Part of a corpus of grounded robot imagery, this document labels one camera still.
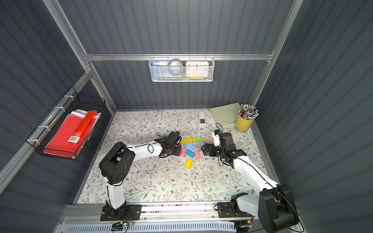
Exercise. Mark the white remote control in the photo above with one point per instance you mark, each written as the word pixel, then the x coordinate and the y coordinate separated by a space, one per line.
pixel 202 117

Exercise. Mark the black wire side basket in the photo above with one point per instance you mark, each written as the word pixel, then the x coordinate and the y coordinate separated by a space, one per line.
pixel 43 134

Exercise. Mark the red folders stack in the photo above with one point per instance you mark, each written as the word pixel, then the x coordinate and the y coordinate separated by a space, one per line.
pixel 71 136

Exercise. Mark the lime green block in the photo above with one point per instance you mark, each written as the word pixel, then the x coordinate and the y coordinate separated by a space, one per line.
pixel 196 139

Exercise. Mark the yellow pencil cup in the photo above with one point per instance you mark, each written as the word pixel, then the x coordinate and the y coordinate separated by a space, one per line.
pixel 243 124

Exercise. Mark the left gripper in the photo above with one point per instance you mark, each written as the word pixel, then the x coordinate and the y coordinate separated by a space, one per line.
pixel 177 150

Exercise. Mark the yellow block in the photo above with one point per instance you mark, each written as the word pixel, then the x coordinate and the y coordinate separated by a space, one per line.
pixel 188 163
pixel 186 140

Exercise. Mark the yellow block front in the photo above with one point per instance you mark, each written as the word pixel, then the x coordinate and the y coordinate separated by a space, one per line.
pixel 188 163

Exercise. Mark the light blue block left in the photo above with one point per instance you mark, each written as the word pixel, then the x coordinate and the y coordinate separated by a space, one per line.
pixel 190 146

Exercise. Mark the natural wood block upper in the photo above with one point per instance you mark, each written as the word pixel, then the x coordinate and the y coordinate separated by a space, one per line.
pixel 206 140

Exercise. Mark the pink block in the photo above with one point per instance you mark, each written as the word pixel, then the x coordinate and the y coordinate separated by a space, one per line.
pixel 196 154
pixel 182 152

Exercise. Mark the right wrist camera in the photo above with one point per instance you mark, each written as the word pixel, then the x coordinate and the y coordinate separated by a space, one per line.
pixel 216 137

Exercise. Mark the orange alarm clock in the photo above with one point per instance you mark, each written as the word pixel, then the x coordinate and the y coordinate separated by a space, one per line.
pixel 197 69

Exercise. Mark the white wire wall basket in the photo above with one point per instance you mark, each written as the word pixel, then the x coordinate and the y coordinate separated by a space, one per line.
pixel 182 69

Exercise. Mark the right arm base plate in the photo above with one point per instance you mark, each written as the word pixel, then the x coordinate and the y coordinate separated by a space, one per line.
pixel 229 210

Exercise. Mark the pale green book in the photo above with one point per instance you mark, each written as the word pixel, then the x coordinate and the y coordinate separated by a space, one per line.
pixel 225 115

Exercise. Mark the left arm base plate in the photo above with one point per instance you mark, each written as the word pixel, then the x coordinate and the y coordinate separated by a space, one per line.
pixel 123 213

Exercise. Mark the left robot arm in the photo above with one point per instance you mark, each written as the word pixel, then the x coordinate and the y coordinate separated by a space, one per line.
pixel 116 164

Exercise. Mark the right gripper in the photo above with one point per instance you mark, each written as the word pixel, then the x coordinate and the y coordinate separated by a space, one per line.
pixel 210 149

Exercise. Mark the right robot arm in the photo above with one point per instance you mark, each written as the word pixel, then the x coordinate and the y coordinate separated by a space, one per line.
pixel 274 204

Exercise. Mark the teal block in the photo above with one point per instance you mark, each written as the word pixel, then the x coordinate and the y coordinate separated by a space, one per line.
pixel 189 153

